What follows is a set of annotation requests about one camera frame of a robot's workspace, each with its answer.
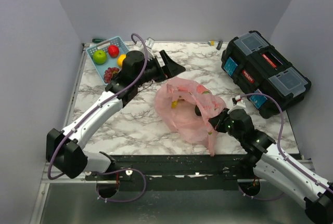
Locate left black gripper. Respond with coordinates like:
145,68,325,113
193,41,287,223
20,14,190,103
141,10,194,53
135,49,184,86

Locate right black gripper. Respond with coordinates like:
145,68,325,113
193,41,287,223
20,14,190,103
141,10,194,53
209,107,244,142

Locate pink plastic bag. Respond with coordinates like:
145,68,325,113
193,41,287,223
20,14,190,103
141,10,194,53
154,77,226,156

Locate red fake strawberry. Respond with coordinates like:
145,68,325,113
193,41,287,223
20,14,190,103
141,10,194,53
108,45,120,58

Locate purple fake grape bunch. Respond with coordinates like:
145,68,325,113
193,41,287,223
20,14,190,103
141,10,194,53
104,67,120,84

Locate green fake fruit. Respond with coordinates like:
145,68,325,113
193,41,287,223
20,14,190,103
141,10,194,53
93,50,107,65

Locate dark green fake avocado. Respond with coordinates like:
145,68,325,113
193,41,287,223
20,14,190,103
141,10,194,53
195,106,202,116

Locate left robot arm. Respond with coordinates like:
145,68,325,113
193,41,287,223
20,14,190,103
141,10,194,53
46,50,186,180

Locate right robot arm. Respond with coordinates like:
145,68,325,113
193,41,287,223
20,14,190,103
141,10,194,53
209,109,332,223

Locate yellow fake pear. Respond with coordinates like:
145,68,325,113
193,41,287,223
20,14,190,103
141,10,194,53
117,54,126,68

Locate small yellow black object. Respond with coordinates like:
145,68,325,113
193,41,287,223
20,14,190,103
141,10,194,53
208,40,223,50

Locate black toolbox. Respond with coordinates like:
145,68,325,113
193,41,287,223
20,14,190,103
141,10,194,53
221,31,312,119

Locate green screwdriver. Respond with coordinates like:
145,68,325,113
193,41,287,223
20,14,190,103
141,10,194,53
92,38,105,44

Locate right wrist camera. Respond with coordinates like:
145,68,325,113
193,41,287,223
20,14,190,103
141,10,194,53
231,95,246,111

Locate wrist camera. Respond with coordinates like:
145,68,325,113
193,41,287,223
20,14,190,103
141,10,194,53
145,37,155,50
231,95,246,111

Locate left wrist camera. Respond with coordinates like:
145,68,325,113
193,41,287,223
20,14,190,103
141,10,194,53
145,37,155,50

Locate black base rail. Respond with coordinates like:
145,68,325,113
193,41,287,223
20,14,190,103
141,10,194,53
85,155,255,197

